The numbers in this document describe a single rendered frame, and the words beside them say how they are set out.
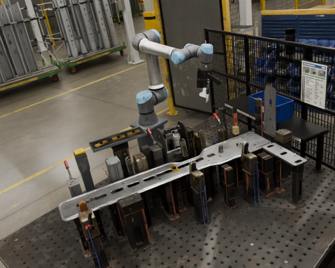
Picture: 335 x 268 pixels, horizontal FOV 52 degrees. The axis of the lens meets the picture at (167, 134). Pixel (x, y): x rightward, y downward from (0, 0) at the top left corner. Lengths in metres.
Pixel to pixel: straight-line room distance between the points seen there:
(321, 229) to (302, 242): 0.15
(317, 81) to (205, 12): 2.39
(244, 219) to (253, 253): 0.27
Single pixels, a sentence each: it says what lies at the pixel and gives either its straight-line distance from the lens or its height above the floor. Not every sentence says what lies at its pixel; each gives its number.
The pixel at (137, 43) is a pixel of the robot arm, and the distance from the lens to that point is 2.33.
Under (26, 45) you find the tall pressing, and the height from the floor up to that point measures 0.93.
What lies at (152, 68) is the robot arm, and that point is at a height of 1.49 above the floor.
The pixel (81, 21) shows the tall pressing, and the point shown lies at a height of 1.14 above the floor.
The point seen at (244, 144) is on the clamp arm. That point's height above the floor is 1.10.
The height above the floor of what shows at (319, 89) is 1.28.
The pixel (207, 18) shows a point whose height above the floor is 1.47.
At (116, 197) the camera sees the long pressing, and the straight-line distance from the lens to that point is 1.99.
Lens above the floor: 2.11
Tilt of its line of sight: 26 degrees down
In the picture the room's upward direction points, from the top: 9 degrees counter-clockwise
